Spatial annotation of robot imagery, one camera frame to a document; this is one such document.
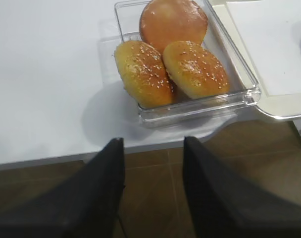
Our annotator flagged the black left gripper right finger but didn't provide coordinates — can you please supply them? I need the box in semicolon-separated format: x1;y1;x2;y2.
183;136;301;238

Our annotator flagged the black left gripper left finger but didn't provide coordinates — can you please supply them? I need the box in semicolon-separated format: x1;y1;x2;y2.
0;138;125;238

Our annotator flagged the right sesame top bun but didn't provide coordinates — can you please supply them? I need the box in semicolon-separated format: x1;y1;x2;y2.
162;41;230;99

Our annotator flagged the sesame bun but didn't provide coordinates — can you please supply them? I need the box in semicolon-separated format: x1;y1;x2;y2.
114;40;177;109
162;41;230;99

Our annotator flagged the clear box with buns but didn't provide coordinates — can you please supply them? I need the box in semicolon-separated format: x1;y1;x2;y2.
113;0;261;128

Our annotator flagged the left sesame top bun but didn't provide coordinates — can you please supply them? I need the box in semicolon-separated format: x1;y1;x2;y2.
114;40;177;109

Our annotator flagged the white serving tray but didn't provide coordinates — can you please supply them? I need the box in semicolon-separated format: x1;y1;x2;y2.
210;0;301;121

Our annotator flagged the flat bottom bun in box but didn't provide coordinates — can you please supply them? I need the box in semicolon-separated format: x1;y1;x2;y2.
139;0;208;53

